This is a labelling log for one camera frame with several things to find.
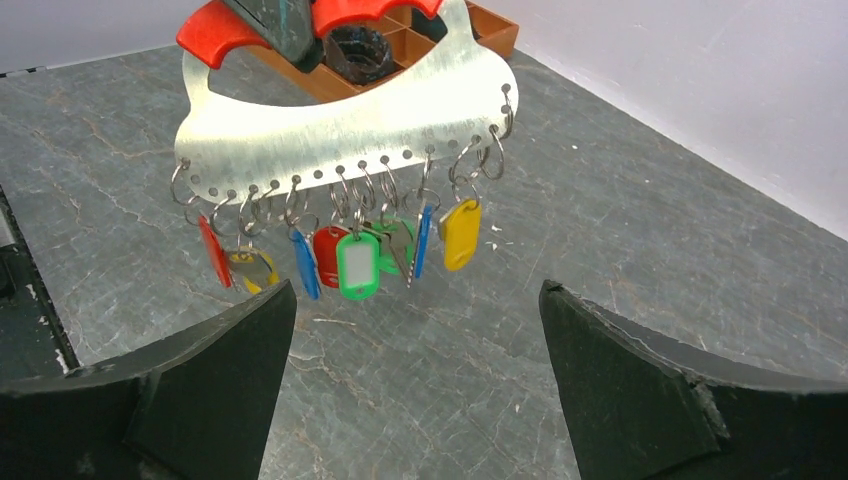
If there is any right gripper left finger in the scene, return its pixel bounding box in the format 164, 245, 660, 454
1, 281, 297, 479

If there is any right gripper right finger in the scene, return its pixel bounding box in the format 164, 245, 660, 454
539, 280, 847, 479

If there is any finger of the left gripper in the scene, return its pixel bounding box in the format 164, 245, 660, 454
224, 0, 324, 73

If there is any steel key holder red handle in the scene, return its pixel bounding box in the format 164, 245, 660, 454
174, 1, 519, 205

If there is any red key tag with ring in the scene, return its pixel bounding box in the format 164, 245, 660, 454
197, 215, 232, 288

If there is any black rolled item bottom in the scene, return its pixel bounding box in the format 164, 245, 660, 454
323, 25, 396, 86

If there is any orange compartment tray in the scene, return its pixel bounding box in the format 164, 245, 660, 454
247, 1, 519, 103

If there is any yellow key tag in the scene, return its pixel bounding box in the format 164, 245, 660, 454
438, 198, 483, 271
226, 247, 280, 294

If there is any blue key tag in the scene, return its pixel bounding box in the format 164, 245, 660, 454
289, 228, 321, 300
413, 203, 433, 279

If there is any green key tag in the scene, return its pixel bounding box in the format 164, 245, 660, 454
336, 233, 380, 300
372, 219, 413, 277

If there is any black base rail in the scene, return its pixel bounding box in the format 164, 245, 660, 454
1, 195, 80, 383

